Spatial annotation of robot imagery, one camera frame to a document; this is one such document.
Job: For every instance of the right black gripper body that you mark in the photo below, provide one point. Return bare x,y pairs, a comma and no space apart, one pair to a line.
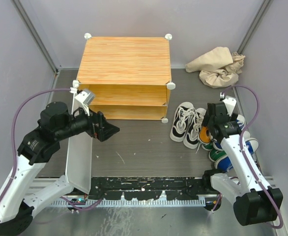
206,121

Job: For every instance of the green sneaker left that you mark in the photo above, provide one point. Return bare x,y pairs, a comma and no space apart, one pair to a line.
208,147

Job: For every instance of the blue sneaker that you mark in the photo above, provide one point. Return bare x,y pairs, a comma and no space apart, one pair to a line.
225,165
241,121

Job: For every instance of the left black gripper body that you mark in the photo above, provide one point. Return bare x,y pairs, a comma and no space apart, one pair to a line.
82,122

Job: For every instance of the crumpled beige cloth bag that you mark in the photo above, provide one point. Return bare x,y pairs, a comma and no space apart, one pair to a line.
218,68

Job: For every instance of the white translucent cabinet door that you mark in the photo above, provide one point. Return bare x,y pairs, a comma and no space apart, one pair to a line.
78,157

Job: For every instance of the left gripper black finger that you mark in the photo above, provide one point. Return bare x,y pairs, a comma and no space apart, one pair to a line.
101,119
107,130

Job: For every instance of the black white sneaker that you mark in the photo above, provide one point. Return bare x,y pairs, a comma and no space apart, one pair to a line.
194,127
181,120

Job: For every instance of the slotted grey cable duct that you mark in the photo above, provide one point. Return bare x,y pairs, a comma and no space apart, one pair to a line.
162,202

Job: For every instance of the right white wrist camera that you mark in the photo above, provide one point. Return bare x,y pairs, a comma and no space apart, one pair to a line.
230,103

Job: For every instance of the orange sneaker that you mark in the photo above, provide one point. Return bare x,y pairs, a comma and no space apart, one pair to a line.
204,136
216,145

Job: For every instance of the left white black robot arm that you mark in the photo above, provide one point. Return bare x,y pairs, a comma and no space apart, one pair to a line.
56,124

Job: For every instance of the wood grain shoe cabinet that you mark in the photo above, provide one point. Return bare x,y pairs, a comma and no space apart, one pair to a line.
130,76

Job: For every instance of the green sneaker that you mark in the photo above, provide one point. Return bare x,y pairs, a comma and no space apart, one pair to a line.
215,155
208,147

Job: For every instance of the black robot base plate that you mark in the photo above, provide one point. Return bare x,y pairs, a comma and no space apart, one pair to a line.
146,188

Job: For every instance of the green sneaker lower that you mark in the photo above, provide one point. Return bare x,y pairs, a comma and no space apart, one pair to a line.
215,155

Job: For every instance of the blue sneaker upper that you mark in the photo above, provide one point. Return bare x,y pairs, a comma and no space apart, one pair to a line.
241,121

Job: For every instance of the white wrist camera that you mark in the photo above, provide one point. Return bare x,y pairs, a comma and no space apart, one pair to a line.
230,103
83,98

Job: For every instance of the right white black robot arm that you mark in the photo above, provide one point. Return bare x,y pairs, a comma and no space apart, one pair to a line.
253,199

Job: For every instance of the blue sneaker lower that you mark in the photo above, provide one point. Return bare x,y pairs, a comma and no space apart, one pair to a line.
225,165

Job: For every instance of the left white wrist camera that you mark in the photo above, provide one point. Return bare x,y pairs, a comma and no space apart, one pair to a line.
83,98

